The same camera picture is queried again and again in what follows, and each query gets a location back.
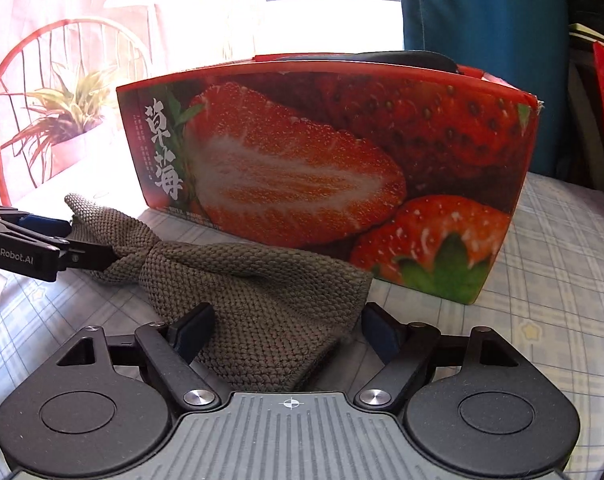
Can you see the red strawberry print cardboard box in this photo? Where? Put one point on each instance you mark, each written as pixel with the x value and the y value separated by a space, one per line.
pixel 307 160

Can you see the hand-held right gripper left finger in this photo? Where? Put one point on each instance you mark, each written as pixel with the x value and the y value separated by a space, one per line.
pixel 194 330

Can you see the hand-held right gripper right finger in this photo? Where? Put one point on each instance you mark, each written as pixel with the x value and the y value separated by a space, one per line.
pixel 382 332

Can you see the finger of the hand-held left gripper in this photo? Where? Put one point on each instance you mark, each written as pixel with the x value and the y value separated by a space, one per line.
pixel 89 257
pixel 41 224

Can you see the olive knit hat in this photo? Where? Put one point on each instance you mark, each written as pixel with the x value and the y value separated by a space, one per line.
pixel 262 300

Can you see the checked tablecloth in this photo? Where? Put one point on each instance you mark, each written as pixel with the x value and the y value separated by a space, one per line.
pixel 557 270

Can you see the black fabric band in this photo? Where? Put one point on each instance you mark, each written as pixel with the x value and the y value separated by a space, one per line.
pixel 412 59

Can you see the dark blue curtain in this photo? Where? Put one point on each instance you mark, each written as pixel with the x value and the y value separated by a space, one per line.
pixel 482 20

